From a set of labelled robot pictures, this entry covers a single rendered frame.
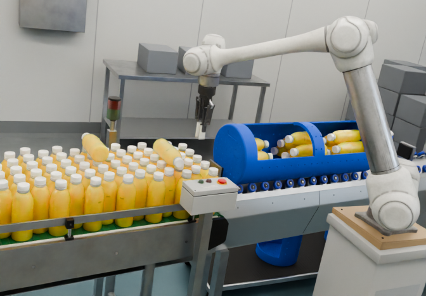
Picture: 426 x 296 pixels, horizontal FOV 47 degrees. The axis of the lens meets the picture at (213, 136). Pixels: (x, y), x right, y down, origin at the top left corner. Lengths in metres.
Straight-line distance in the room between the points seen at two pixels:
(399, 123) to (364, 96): 4.12
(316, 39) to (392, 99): 4.06
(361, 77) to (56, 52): 4.01
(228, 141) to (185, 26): 3.44
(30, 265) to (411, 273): 1.42
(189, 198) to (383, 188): 0.69
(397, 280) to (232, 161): 0.84
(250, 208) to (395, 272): 0.69
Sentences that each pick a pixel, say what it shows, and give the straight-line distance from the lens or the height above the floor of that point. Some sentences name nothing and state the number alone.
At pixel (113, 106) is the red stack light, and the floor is 1.23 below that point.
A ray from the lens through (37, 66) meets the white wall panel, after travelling 5.32.
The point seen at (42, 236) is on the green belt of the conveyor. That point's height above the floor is 0.90.
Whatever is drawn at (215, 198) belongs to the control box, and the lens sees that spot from 1.88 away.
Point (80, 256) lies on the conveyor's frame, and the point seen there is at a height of 0.82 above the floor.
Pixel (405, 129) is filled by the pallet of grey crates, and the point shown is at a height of 0.58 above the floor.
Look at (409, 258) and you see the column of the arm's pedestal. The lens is 2.03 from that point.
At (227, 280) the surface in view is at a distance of 3.06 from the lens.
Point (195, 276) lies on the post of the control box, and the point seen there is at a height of 0.70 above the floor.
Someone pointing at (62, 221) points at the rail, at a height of 0.97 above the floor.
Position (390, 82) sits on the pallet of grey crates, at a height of 1.01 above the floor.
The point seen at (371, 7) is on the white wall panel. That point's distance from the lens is 6.88.
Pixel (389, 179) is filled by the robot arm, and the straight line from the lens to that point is 1.76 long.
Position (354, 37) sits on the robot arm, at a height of 1.74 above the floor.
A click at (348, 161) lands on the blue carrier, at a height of 1.07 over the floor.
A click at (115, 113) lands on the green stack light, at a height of 1.19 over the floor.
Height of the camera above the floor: 1.86
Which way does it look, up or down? 18 degrees down
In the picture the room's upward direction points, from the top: 9 degrees clockwise
